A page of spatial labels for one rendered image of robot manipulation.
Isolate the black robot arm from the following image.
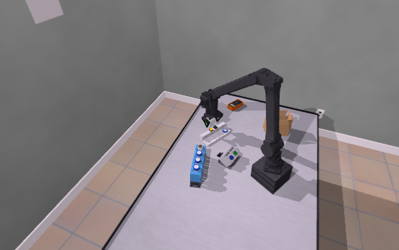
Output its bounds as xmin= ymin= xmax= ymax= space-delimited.
xmin=200 ymin=68 xmax=284 ymax=175

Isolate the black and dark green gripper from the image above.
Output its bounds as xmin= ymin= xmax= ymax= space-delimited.
xmin=202 ymin=108 xmax=223 ymax=127

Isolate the blue tube rack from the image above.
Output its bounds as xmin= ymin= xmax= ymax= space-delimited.
xmin=190 ymin=145 xmax=206 ymax=183

